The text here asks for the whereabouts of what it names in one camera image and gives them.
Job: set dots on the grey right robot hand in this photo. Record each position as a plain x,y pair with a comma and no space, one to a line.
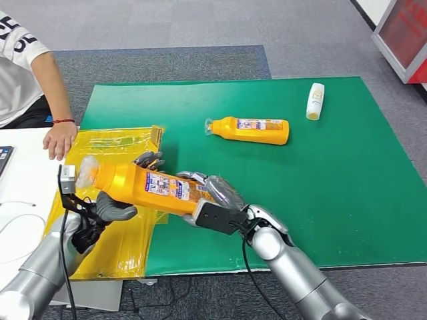
223,192

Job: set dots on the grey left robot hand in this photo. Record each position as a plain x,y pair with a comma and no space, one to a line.
109,210

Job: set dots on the person's left hand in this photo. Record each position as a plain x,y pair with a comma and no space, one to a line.
60,141

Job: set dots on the orange bottle with printed label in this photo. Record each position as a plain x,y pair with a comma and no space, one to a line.
250,134
133,185

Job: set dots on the person's left forearm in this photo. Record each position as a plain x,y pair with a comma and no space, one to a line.
61,104

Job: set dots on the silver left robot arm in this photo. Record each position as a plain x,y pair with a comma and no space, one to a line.
40,269

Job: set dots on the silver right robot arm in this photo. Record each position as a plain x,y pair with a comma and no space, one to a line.
293,274

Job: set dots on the small white bottle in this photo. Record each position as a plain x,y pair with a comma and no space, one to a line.
315,101

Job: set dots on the yellow film-wrapped flat box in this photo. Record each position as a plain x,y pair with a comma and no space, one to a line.
109,256

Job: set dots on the white table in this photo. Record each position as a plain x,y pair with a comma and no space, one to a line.
20,176

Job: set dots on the black electronic device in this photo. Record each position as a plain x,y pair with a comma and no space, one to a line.
4,159

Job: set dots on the person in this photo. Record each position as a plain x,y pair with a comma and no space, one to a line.
17,79

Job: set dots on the green mat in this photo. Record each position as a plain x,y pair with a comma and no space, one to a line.
333,176

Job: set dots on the red white display cabinet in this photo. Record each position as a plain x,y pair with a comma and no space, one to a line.
400,35

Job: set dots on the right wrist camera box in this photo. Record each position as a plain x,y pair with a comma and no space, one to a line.
220,216

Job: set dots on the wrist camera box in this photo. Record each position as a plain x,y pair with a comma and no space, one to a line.
220,216
68,179

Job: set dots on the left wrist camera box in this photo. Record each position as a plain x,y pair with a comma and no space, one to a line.
68,179

